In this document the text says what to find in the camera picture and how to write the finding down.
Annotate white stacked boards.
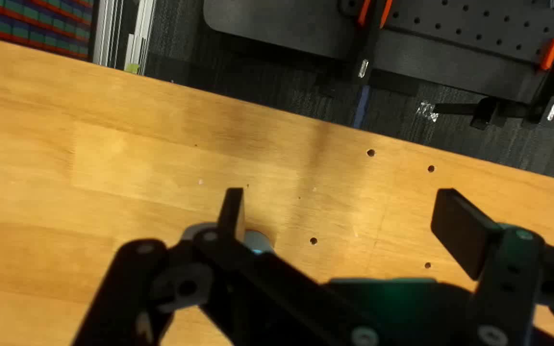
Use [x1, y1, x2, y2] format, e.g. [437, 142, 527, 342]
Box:
[92, 0, 158, 75]

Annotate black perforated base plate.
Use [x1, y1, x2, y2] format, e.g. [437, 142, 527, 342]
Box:
[202, 0, 554, 121]

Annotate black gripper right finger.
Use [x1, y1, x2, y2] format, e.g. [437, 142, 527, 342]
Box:
[429, 187, 554, 346]

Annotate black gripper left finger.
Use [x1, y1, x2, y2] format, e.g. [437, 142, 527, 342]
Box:
[71, 187, 381, 346]

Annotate small silver metal fitting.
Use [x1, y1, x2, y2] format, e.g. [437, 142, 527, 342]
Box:
[416, 100, 443, 125]

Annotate colourful striped woven panel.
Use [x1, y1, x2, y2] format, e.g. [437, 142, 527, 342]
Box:
[0, 0, 94, 64]

